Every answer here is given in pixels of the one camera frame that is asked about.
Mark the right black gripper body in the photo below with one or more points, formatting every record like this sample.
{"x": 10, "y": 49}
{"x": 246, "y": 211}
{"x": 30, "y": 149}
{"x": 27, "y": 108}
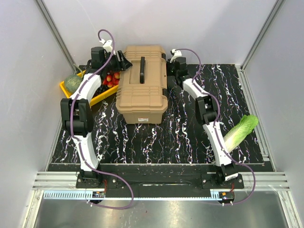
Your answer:
{"x": 169, "y": 68}

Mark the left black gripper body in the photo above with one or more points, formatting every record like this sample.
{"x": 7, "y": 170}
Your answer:
{"x": 114, "y": 64}

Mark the tan plastic tool box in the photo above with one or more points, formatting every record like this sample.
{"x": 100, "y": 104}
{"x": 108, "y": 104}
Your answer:
{"x": 142, "y": 91}

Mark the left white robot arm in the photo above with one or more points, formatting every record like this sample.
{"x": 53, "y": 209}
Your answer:
{"x": 76, "y": 113}

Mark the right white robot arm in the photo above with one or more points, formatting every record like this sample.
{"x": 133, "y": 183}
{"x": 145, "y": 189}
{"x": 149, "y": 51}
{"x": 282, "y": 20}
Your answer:
{"x": 207, "y": 112}

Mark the dark purple grape bunch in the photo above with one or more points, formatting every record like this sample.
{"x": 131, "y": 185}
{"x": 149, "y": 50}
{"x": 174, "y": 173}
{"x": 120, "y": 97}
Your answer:
{"x": 102, "y": 89}

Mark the yellow plastic fruit tray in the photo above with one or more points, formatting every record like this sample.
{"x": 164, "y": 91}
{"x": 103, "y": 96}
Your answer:
{"x": 102, "y": 95}

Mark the green netted melon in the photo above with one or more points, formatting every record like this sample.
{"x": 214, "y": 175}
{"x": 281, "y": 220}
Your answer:
{"x": 72, "y": 82}

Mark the napa cabbage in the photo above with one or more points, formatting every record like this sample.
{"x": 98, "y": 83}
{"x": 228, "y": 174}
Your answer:
{"x": 240, "y": 131}

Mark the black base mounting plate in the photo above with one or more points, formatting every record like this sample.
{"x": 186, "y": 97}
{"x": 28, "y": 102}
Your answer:
{"x": 158, "y": 181}

